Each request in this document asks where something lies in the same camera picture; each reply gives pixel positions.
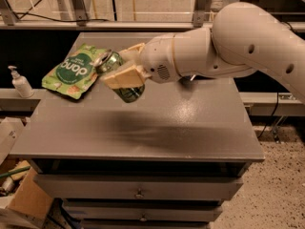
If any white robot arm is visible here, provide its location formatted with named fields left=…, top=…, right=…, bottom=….
left=102, top=2, right=305, bottom=102

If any upper drawer knob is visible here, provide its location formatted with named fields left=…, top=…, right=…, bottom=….
left=134, top=189, right=145, bottom=199

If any drawer knob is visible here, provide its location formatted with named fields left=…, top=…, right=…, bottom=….
left=139, top=214, right=148, bottom=222
left=134, top=189, right=145, bottom=199

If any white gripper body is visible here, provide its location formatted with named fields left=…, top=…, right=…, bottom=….
left=140, top=33, right=181, bottom=84

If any black cable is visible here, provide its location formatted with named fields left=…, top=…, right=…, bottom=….
left=12, top=11, right=111, bottom=24

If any white pump bottle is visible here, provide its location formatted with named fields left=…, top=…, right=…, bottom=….
left=8, top=66, right=33, bottom=98

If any lower drawer knob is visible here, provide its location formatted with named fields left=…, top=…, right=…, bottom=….
left=139, top=214, right=148, bottom=222

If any green soda can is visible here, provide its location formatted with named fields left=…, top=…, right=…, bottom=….
left=92, top=50, right=145, bottom=103

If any cardboard box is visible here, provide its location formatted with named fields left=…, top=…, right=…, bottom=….
left=0, top=168, right=53, bottom=229

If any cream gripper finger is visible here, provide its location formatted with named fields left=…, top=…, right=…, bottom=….
left=101, top=64, right=152, bottom=90
left=119, top=43, right=145, bottom=63

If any green dang snack bag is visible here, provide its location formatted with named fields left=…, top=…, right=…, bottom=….
left=42, top=44, right=107, bottom=99

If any grey drawer cabinet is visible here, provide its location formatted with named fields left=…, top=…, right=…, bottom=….
left=9, top=31, right=266, bottom=229

